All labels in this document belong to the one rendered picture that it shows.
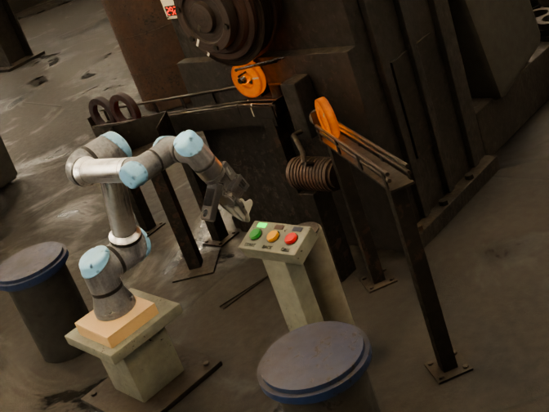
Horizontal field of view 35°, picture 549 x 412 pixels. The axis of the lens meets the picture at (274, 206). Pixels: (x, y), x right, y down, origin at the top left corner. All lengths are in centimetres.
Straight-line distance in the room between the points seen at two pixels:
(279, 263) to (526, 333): 86
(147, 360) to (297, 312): 70
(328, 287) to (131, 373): 79
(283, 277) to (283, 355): 34
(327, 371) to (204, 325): 133
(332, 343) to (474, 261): 112
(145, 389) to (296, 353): 95
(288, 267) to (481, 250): 104
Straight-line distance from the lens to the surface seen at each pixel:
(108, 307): 316
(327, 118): 307
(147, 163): 253
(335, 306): 292
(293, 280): 270
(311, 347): 244
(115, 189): 299
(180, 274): 404
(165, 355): 327
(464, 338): 304
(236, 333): 345
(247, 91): 355
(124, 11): 631
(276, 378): 238
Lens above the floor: 178
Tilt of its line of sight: 24 degrees down
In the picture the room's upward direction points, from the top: 20 degrees counter-clockwise
